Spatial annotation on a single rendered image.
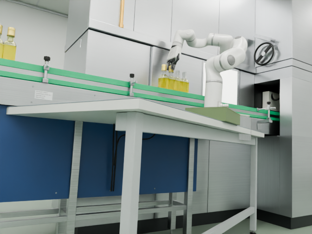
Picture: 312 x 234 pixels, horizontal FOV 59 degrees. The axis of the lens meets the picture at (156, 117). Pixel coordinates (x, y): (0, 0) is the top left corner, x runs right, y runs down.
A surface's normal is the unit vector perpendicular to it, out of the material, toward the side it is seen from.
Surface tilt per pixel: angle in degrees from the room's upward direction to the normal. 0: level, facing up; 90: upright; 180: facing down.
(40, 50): 90
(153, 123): 90
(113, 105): 90
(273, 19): 90
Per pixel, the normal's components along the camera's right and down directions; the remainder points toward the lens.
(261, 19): -0.84, -0.10
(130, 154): -0.56, -0.11
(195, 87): 0.54, -0.06
